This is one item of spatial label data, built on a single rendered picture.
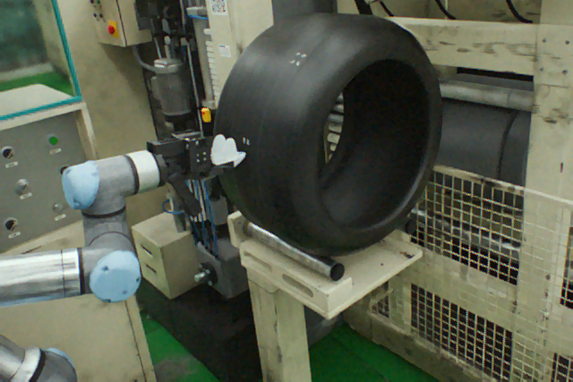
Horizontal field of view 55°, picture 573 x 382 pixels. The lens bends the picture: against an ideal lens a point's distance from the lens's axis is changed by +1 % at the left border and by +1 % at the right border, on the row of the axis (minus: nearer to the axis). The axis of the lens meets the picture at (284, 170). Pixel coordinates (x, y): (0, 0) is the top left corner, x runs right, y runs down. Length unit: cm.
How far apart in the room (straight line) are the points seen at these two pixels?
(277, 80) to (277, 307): 88
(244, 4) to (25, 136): 71
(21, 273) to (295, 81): 59
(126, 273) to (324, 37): 61
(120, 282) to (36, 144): 86
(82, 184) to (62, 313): 92
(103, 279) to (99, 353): 109
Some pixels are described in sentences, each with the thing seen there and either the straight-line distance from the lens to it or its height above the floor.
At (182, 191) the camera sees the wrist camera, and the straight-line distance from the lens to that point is 106.
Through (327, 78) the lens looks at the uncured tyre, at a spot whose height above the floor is 138.
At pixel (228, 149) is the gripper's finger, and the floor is 126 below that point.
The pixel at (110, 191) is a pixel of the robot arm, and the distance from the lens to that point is 97.
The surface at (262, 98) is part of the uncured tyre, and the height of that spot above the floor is 134.
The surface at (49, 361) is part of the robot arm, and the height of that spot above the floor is 95.
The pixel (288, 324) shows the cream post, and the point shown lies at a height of 47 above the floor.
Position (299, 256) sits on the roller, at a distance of 137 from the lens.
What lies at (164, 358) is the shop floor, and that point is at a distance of 257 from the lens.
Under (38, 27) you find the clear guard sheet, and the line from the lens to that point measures 162.
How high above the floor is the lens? 165
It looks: 24 degrees down
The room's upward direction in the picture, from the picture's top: 6 degrees counter-clockwise
